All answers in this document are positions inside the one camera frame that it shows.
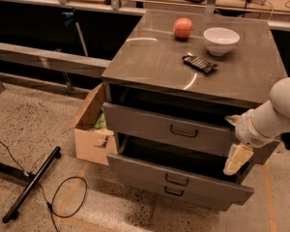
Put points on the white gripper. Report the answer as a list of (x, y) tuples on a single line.
[(246, 130)]

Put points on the grey top drawer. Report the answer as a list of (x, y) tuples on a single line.
[(178, 133)]

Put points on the grey drawer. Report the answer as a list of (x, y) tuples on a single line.
[(179, 168), (178, 133), (177, 193)]

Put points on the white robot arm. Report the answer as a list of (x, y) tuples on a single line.
[(276, 109)]

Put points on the grey middle drawer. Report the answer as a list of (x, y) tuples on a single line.
[(179, 168)]

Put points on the grey bottom drawer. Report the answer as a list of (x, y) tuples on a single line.
[(177, 193)]

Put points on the grey metal drawer cabinet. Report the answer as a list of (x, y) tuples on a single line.
[(149, 66)]

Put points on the black striped snack bag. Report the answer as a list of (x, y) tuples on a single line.
[(199, 63)]

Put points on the white bowl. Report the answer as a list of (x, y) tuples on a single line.
[(219, 41)]

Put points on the red apple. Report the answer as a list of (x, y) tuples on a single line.
[(182, 28)]

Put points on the green bag in box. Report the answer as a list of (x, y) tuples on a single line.
[(101, 122)]

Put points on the cardboard box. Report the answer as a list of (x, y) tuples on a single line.
[(90, 144)]

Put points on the black stand leg bar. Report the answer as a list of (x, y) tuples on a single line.
[(13, 211)]

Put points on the grey metal rail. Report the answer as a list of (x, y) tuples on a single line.
[(53, 60)]

